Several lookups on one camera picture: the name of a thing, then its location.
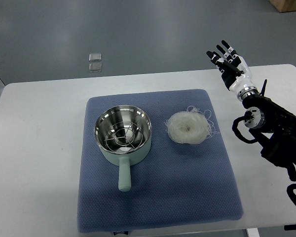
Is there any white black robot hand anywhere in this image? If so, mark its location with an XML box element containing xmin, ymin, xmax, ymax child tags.
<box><xmin>206</xmin><ymin>40</ymin><xmax>258</xmax><ymax>101</ymax></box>

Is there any white vermicelli noodle nest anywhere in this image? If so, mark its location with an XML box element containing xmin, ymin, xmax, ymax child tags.
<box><xmin>165</xmin><ymin>106</ymin><xmax>219</xmax><ymax>145</ymax></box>

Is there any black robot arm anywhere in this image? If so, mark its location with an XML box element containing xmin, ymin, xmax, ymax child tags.
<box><xmin>232</xmin><ymin>86</ymin><xmax>296</xmax><ymax>206</ymax></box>

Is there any mint green pot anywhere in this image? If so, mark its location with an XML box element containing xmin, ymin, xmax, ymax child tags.
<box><xmin>94</xmin><ymin>105</ymin><xmax>152</xmax><ymax>192</ymax></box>

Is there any cardboard box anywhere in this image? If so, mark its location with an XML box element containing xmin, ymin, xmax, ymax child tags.
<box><xmin>269</xmin><ymin>0</ymin><xmax>296</xmax><ymax>13</ymax></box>

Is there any blue textured mat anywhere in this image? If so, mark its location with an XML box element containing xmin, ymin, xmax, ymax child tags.
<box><xmin>77</xmin><ymin>89</ymin><xmax>243</xmax><ymax>233</ymax></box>

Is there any upper metal floor plate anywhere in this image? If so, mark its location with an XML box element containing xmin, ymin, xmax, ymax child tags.
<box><xmin>89</xmin><ymin>53</ymin><xmax>102</xmax><ymax>62</ymax></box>

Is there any wire steaming rack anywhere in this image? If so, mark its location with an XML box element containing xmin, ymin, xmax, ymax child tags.
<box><xmin>104</xmin><ymin>121</ymin><xmax>143</xmax><ymax>154</ymax></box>

